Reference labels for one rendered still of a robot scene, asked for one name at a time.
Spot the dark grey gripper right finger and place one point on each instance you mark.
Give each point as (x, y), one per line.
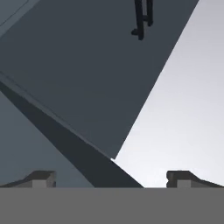
(182, 178)

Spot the grey-blue cabinet front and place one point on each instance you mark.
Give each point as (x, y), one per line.
(32, 151)

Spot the dark grey cabinet door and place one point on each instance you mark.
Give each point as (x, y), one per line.
(96, 75)

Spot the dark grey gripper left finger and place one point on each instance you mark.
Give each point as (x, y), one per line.
(40, 178)

